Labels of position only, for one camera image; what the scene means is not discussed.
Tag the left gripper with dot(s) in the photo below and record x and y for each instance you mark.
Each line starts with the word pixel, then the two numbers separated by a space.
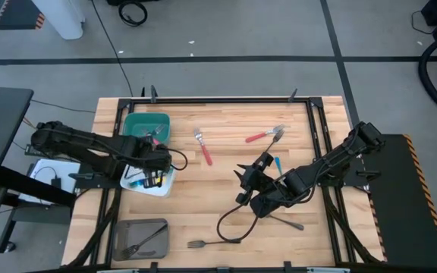
pixel 152 157

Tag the black table frame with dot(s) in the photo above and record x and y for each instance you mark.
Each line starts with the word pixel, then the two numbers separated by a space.
pixel 222 101

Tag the black power adapter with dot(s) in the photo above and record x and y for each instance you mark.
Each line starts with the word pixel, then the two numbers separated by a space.
pixel 56 182

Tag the white pillar base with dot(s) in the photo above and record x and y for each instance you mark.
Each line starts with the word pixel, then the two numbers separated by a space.
pixel 59 19

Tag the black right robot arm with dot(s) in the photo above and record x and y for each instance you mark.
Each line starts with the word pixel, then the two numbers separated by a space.
pixel 328 163

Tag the black metal fork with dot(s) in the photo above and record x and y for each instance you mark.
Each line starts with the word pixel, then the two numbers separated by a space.
pixel 277 135
pixel 211 242
pixel 290 224
pixel 146 239

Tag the black platform with hazard stripes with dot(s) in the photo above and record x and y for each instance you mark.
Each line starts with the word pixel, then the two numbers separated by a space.
pixel 404 208

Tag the teal plastic bin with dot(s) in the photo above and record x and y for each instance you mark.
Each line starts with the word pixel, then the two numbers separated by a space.
pixel 139 123

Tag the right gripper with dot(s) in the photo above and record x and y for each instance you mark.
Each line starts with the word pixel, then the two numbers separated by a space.
pixel 264 184

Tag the black mat with hazard stripes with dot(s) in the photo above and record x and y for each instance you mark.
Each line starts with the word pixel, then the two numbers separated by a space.
pixel 17 15

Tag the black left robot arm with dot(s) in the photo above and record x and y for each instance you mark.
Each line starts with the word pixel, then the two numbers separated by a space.
pixel 82 146

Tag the white plastic bin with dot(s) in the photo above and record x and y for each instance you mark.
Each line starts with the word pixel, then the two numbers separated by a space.
pixel 164 191

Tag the black power brick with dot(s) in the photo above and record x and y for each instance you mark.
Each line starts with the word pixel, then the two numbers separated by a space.
pixel 34 150

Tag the grey plastic tray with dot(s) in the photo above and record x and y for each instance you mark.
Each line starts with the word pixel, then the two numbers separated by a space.
pixel 127 231

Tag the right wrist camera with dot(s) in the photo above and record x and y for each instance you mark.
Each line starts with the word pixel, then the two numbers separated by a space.
pixel 263 206

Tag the black frame clamp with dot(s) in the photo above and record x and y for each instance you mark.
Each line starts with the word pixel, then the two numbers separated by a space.
pixel 142 92
pixel 287 265
pixel 153 95
pixel 292 96
pixel 153 266

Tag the white box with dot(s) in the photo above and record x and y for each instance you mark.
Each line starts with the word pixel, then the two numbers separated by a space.
pixel 36 189

